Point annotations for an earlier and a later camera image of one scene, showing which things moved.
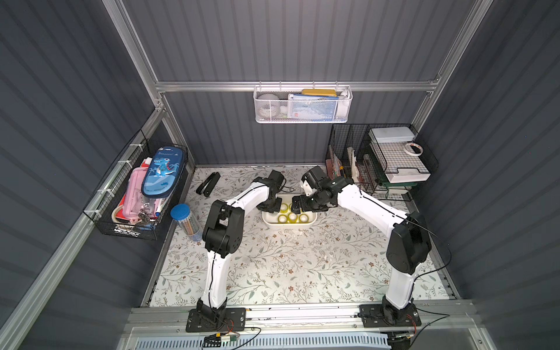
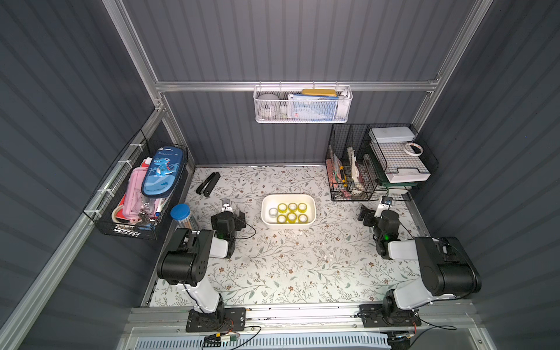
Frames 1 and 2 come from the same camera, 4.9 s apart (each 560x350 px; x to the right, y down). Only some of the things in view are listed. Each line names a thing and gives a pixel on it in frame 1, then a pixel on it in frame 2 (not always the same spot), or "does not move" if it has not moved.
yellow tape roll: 282,219 does not move
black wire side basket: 137,197 does not move
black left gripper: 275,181 -> 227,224
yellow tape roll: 292,218 does not move
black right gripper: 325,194 -> 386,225
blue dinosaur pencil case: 164,173 does not move
